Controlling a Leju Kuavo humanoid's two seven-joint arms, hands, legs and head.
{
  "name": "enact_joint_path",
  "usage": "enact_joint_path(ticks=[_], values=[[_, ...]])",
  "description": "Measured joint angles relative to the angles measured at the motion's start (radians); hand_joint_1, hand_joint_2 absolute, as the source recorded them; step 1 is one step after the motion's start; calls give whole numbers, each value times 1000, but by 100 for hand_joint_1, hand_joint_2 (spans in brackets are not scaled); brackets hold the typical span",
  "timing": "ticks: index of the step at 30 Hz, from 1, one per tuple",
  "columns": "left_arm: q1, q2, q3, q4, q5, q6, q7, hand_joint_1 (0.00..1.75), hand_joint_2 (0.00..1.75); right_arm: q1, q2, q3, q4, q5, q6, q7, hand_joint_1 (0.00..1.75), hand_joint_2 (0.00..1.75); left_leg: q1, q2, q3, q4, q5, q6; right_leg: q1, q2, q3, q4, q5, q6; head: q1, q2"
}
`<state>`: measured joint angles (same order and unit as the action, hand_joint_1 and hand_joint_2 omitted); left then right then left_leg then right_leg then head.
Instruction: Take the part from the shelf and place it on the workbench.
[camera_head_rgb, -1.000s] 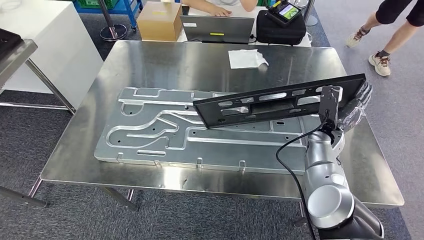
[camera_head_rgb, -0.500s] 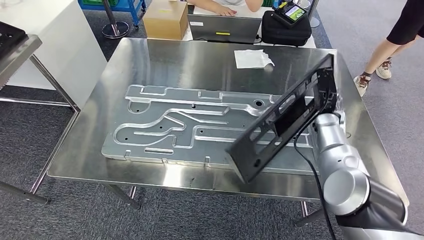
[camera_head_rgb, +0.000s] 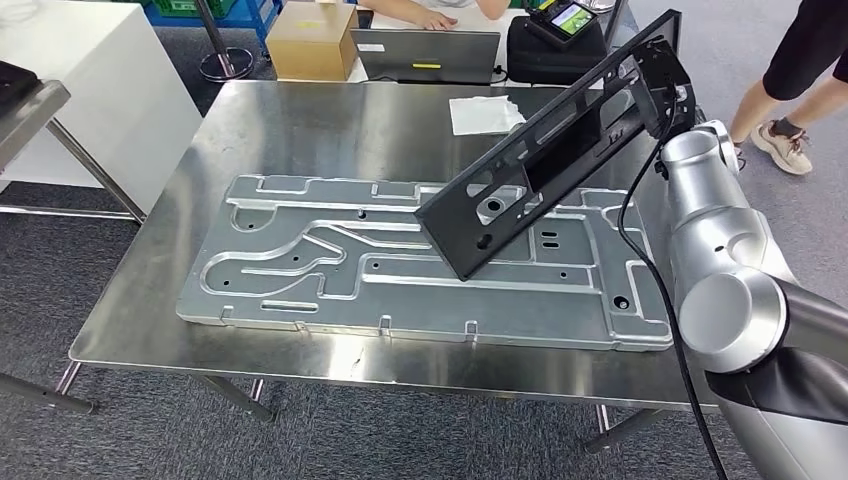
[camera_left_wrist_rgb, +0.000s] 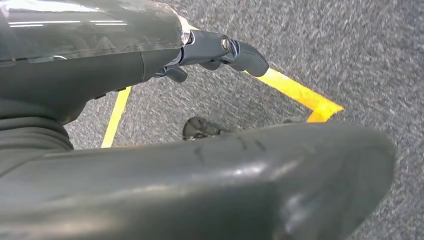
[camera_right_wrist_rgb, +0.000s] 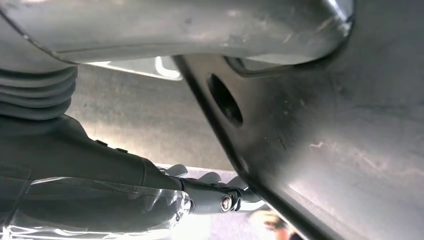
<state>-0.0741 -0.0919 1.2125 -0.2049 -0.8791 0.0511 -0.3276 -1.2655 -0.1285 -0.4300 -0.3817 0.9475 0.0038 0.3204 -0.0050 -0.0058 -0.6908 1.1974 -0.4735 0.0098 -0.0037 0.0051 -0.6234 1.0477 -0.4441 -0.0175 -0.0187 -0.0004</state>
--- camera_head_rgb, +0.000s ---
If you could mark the person's right hand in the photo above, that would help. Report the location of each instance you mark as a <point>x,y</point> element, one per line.
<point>436,21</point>

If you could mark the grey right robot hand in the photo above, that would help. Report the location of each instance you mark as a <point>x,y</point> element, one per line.
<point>646,93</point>

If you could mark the black plastic panel part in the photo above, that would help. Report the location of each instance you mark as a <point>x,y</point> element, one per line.
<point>450,225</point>

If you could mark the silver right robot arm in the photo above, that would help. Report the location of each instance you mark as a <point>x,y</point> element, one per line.
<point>729,318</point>

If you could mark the person's right forearm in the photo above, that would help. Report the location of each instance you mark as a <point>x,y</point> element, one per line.
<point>391,10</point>

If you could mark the person's left forearm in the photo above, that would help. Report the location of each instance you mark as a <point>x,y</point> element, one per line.
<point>493,8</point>

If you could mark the stainless steel workbench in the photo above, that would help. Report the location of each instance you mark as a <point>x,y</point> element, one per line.
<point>298,119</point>

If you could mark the grey laptop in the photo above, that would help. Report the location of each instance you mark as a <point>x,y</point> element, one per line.
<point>424,50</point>

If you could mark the seated person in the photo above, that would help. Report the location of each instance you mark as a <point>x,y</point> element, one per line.
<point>397,12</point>

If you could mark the black bag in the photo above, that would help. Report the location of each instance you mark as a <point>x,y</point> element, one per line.
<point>556,63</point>

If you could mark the black handheld device with screen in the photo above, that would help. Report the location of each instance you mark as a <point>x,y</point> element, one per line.
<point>573,18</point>

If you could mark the white plastic sheet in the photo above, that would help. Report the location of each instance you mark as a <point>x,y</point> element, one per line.
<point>484,116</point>

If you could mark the brown cardboard box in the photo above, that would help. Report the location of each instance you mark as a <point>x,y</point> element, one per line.
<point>311,46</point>

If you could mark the standing person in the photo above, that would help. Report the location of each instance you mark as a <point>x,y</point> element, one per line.
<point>802,53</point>

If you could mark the blue rack with green crates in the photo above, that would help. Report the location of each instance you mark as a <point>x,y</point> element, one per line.
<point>262,20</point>

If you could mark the green plastic crate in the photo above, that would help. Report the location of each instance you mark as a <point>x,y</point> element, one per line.
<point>189,8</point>

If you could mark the embossed grey metal plate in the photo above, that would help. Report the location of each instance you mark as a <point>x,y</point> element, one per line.
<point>397,278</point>

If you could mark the stack of black plastic parts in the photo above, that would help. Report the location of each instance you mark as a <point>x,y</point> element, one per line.
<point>16,83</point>

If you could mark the stanchion post with chrome base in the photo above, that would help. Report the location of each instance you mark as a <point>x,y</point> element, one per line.
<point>225,65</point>

